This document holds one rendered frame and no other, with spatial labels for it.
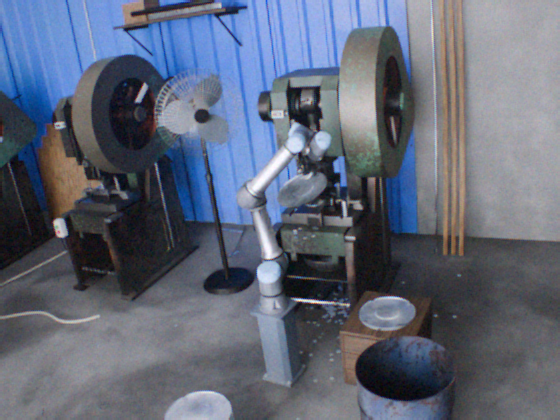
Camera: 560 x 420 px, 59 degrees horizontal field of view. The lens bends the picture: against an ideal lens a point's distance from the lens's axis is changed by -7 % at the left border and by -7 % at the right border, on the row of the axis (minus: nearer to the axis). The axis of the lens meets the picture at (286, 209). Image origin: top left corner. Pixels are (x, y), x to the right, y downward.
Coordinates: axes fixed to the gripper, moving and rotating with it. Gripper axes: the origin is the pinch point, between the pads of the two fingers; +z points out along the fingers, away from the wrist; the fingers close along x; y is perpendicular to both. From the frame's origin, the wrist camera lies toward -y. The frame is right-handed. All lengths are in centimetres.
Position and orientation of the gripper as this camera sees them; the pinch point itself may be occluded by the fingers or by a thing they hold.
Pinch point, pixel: (306, 175)
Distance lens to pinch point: 272.0
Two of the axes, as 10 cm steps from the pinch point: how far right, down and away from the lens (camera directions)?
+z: -2.5, 4.7, 8.5
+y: -8.7, 2.8, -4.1
